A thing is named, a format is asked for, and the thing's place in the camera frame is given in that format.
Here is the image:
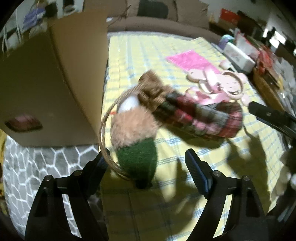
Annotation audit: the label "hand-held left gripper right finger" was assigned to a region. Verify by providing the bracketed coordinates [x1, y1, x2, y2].
[184, 149, 270, 241]

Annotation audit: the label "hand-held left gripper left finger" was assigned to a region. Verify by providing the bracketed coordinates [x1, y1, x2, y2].
[24, 151, 110, 241]

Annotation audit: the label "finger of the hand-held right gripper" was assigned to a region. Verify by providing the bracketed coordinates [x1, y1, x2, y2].
[248, 101, 296, 140]

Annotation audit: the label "tan and green plush toy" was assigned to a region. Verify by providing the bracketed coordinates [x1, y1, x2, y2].
[110, 95, 159, 189]

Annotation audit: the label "pink round face toy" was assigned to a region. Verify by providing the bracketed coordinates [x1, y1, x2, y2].
[221, 71, 250, 105]

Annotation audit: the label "plush doll with plaid scarf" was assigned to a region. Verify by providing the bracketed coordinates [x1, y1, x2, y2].
[99, 70, 243, 181]

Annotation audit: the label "pink toy tray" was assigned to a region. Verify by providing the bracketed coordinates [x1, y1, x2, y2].
[185, 87, 230, 105]

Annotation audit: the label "pink disc toy pieces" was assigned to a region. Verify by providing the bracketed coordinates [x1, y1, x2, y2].
[187, 69, 223, 93]

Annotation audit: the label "cardboard box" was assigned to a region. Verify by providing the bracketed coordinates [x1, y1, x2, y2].
[0, 9, 110, 147]

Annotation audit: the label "brown wicker basket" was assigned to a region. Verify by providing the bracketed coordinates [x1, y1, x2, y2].
[253, 67, 286, 110]

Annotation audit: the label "white tissue pack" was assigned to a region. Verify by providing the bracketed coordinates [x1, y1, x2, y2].
[223, 43, 256, 73]

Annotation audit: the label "grey hexagon pattern mat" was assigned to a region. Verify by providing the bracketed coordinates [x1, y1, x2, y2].
[2, 134, 107, 239]

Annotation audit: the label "red and white packet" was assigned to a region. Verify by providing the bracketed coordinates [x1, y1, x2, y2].
[235, 32, 260, 59]

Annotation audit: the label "purple and green cup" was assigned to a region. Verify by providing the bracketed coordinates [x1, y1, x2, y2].
[218, 34, 235, 49]

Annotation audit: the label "pink fluffy cloth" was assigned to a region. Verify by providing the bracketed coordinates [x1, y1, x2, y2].
[166, 49, 223, 73]

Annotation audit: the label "red box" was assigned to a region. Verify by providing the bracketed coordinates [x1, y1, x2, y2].
[220, 9, 241, 24]

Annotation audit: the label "yellow plaid tablecloth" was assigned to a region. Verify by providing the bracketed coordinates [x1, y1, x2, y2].
[99, 31, 289, 241]

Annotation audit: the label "brown sofa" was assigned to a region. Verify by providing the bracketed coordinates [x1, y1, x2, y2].
[106, 0, 222, 44]

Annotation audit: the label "white metal rack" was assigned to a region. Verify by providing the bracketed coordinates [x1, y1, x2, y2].
[0, 11, 23, 54]

